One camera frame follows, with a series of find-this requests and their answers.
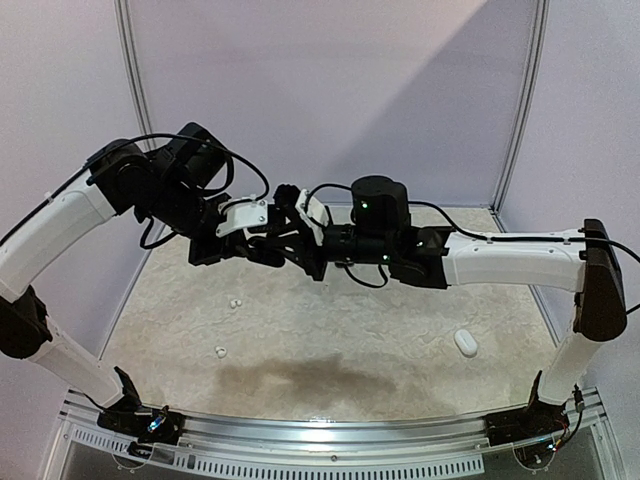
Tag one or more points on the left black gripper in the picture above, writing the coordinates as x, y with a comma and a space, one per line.
236, 245

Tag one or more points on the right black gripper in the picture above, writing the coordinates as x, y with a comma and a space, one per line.
314, 255

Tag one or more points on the black earbud charging case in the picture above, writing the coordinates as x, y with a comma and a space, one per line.
266, 256

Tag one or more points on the white earbud charging case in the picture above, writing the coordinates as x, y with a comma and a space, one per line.
466, 343

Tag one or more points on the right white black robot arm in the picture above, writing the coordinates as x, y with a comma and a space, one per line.
381, 233

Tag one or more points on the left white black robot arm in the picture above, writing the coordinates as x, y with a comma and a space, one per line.
169, 184

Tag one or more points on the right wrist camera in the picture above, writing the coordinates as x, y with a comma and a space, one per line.
306, 214

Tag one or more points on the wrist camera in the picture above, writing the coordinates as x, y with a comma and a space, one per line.
241, 214
306, 214

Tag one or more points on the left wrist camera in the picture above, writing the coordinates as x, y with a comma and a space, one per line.
241, 214

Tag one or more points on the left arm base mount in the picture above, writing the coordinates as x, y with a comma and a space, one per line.
129, 416

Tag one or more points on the left aluminium frame post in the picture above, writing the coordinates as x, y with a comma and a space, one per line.
133, 68

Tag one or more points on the aluminium frame post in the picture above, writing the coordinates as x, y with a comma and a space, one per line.
523, 107
133, 68

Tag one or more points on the right aluminium frame post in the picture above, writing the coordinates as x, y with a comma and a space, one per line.
523, 107

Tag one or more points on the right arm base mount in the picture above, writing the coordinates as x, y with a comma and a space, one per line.
535, 419

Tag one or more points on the aluminium front rail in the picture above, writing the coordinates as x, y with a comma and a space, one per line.
222, 447

